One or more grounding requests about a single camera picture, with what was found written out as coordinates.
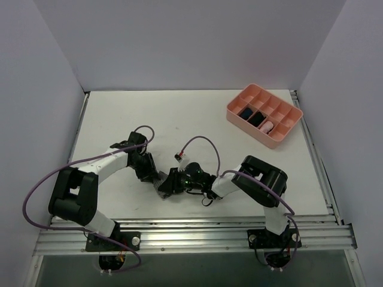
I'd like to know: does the blue rolled cloth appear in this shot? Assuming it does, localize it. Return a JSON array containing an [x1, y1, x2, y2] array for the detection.
[[239, 107, 253, 120]]

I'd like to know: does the black rolled cloth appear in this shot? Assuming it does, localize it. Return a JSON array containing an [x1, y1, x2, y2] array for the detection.
[[248, 111, 266, 127]]

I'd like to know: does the pink rolled cloth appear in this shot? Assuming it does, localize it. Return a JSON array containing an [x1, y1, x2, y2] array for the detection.
[[259, 121, 274, 134]]

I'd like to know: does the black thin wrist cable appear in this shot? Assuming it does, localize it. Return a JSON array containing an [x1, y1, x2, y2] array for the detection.
[[185, 188, 215, 207]]

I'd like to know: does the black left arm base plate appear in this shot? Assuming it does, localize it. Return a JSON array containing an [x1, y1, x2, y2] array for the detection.
[[85, 231, 141, 252]]

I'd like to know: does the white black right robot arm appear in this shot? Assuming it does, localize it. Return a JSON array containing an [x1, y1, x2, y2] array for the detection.
[[154, 153, 288, 247]]

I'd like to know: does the pink compartment tray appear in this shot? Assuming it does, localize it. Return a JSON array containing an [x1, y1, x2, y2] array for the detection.
[[226, 84, 303, 149]]

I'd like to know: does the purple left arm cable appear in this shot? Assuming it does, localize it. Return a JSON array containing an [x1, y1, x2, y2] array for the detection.
[[23, 125, 155, 273]]

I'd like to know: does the aluminium frame rail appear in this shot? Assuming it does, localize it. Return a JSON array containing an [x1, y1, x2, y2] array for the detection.
[[34, 215, 357, 255]]

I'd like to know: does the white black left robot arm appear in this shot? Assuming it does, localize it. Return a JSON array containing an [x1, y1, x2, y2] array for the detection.
[[48, 131, 160, 251]]

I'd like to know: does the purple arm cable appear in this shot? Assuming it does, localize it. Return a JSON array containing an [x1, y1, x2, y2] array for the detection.
[[23, 125, 155, 273], [179, 136, 299, 270]]

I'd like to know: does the grey striped underwear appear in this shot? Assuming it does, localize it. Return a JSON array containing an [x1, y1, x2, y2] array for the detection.
[[153, 171, 171, 200]]

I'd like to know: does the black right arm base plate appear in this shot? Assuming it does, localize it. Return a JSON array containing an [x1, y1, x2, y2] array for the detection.
[[247, 227, 302, 249]]

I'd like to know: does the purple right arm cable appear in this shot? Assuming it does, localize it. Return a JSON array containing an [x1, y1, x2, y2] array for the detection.
[[179, 136, 299, 270]]

